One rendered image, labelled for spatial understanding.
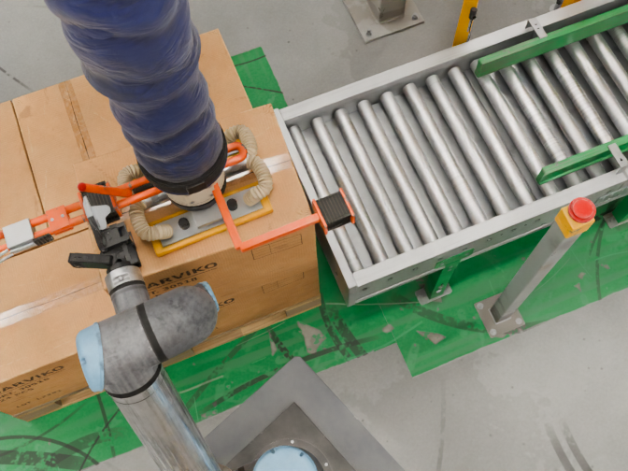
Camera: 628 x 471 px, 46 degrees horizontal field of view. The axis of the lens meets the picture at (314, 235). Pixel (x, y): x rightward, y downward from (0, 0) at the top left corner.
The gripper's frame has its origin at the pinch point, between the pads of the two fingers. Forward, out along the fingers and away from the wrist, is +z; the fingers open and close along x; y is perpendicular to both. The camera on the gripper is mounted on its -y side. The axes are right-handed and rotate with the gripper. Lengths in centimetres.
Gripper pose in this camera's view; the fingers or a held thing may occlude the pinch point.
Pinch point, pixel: (91, 208)
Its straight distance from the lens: 199.2
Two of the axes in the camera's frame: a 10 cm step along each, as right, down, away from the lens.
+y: 9.2, -3.7, 1.2
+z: -3.9, -8.5, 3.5
